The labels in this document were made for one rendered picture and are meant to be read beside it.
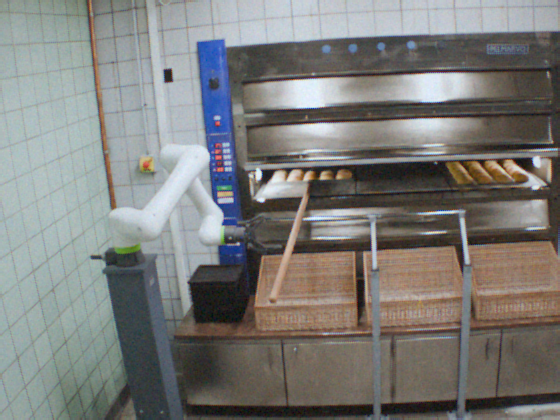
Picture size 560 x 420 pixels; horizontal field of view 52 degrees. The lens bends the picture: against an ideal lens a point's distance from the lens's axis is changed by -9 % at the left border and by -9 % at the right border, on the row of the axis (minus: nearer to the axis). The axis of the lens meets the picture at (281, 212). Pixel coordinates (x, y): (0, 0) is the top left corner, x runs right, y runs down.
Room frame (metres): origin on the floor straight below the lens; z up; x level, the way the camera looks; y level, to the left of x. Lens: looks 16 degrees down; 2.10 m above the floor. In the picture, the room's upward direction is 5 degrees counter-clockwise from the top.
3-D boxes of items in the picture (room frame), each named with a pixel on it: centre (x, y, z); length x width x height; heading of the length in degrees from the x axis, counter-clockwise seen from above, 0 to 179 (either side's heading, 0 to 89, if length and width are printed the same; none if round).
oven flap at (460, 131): (3.43, -0.72, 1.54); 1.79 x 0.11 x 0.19; 82
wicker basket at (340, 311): (3.25, -0.11, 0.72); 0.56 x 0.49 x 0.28; 83
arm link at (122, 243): (2.58, 0.69, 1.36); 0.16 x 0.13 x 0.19; 52
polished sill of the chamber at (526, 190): (3.46, -0.73, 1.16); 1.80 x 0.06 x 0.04; 82
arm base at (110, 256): (2.60, 0.76, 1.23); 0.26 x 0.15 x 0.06; 83
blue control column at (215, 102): (4.50, 0.18, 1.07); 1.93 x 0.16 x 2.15; 172
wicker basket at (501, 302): (3.08, -1.31, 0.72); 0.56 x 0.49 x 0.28; 82
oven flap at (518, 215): (3.43, -0.72, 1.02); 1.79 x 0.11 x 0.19; 82
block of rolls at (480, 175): (3.79, -1.36, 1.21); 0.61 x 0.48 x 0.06; 172
